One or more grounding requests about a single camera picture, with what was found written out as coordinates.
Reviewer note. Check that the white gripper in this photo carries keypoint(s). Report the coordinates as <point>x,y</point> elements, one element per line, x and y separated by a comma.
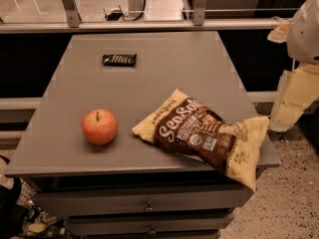
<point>305,34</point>

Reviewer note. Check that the red apple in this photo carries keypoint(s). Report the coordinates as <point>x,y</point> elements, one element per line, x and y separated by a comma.
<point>99,127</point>

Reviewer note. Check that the black rxbar chocolate bar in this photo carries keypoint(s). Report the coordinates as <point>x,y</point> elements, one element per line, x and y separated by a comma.
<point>119,60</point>

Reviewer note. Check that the yellow brown chip bag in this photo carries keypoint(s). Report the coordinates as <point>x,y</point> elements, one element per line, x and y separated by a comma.
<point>185,126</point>

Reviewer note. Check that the upper drawer knob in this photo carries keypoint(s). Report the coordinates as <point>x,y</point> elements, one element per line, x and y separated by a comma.
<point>149,208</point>

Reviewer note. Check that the drawer knob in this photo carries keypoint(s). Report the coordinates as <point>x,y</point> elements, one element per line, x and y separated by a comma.
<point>149,208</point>
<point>152,231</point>

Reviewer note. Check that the lower drawer knob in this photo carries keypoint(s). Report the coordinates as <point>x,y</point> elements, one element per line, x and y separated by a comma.
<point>152,231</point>

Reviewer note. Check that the grey drawer cabinet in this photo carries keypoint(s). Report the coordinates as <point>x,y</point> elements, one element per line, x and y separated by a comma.
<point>101,190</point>

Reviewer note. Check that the clutter pile bottom left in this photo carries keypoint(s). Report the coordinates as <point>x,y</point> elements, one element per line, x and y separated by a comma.
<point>21,220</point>

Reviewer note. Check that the metal railing frame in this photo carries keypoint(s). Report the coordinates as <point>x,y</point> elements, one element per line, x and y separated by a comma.
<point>80,16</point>

